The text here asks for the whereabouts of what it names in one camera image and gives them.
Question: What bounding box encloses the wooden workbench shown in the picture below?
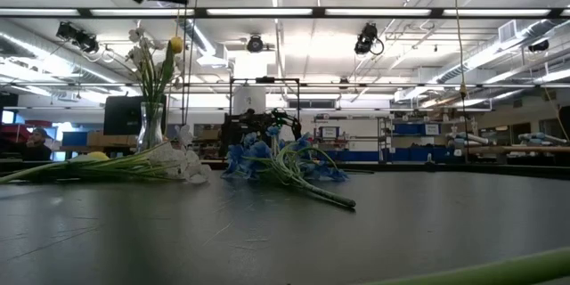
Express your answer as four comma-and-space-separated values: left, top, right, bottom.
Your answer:
467, 144, 570, 155

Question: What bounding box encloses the metal shelf with blue bins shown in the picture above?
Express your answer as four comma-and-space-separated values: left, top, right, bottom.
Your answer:
377, 115, 449, 164

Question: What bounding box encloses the white artificial flower bunch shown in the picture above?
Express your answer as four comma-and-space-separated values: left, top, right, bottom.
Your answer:
126, 26, 186, 143
0, 124, 214, 186

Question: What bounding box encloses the hanging yellow cable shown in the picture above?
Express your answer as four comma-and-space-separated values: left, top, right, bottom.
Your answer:
449, 0, 471, 164

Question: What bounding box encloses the person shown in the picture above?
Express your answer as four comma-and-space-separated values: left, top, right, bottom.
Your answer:
20, 126, 55, 162

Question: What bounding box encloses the blue storage bin row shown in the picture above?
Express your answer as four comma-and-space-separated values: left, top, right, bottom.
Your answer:
320, 146, 451, 164

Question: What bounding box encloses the clear glass vase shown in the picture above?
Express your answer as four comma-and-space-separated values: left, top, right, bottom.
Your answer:
135, 101, 167, 153

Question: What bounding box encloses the red artificial tulip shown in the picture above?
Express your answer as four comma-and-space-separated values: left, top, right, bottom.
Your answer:
362, 246, 570, 285

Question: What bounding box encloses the black monitor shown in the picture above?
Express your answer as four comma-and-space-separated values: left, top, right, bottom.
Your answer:
103, 94, 168, 136

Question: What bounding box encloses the brown cardboard box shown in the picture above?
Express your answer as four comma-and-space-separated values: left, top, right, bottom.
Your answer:
86, 131, 140, 148

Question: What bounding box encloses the blue artificial flower bunch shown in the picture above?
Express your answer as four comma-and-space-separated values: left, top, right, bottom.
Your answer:
265, 124, 282, 157
221, 131, 357, 209

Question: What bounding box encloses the silver ventilation duct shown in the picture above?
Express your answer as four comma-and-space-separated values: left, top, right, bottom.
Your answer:
394, 20, 570, 103

